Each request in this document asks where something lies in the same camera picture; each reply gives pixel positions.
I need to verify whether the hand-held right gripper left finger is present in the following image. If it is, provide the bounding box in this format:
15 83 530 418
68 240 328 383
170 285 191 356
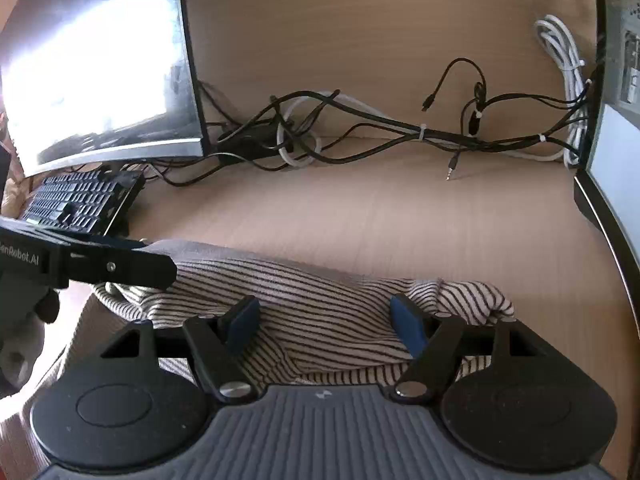
95 296 261 403

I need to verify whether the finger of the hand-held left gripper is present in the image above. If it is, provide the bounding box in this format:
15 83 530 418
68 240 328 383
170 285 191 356
67 232 149 251
66 242 177 291

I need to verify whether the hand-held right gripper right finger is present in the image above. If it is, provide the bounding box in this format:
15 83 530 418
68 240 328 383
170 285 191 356
390 294 551 403

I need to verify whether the beige striped sweater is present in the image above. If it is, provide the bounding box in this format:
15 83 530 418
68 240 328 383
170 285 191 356
92 239 517 388

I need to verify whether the black keyboard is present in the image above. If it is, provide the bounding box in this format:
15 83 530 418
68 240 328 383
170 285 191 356
20 169 147 237

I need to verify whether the black adapter box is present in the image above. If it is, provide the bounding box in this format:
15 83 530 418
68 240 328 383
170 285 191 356
216 126 282 162

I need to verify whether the black curved monitor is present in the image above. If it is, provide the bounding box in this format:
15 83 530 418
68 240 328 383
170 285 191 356
0 0 210 179

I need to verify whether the white computer case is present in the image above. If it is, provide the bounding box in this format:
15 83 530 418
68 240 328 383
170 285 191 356
572 0 640 343

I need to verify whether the black cable bundle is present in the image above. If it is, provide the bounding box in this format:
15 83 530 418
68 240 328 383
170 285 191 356
115 57 601 187

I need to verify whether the white coiled cable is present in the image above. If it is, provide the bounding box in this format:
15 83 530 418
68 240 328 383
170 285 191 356
277 14 589 168

